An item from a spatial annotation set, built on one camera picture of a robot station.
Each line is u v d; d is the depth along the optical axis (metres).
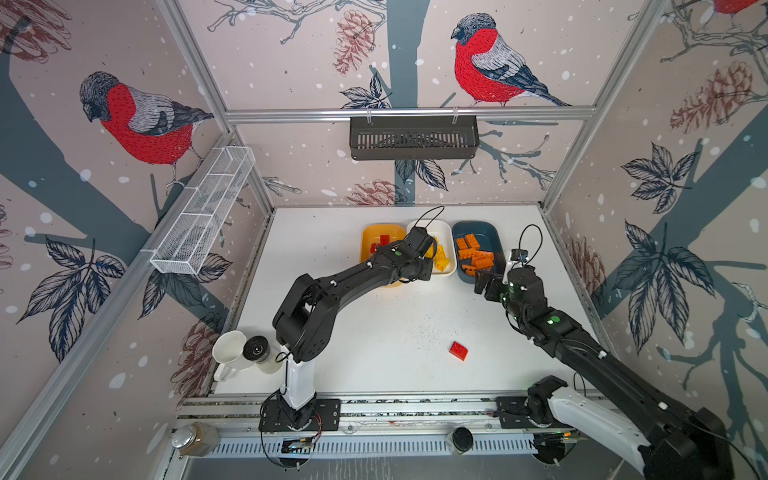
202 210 0.79
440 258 1.00
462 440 0.62
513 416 0.74
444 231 1.08
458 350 0.83
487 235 1.08
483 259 1.01
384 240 1.07
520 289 0.59
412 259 0.69
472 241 1.07
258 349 0.73
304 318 0.49
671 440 0.39
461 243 1.07
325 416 0.73
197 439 0.64
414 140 1.06
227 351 0.78
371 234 1.07
